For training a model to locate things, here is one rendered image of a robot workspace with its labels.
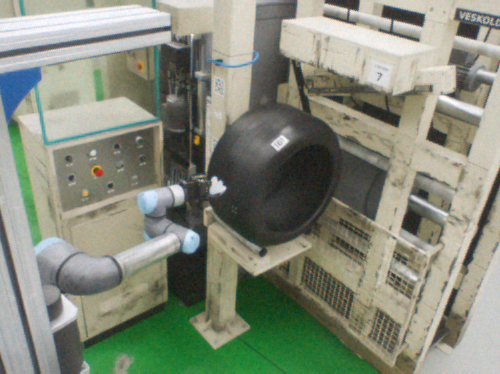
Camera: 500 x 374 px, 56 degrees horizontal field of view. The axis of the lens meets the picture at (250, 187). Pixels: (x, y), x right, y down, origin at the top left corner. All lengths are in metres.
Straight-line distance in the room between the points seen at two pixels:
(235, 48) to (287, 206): 0.79
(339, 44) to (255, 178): 0.61
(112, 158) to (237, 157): 0.75
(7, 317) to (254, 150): 1.21
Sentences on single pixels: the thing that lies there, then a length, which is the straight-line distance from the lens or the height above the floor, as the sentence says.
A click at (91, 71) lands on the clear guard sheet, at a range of 2.12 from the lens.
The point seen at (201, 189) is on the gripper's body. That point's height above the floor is 1.30.
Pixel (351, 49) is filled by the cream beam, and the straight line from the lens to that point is 1.86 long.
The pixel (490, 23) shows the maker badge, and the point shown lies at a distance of 1.94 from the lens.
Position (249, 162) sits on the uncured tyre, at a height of 1.36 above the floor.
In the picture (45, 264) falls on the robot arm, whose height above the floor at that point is 1.31.
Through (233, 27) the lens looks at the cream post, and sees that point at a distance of 1.97.
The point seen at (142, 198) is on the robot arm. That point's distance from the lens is 1.61.
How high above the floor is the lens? 2.18
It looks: 31 degrees down
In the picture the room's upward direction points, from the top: 4 degrees clockwise
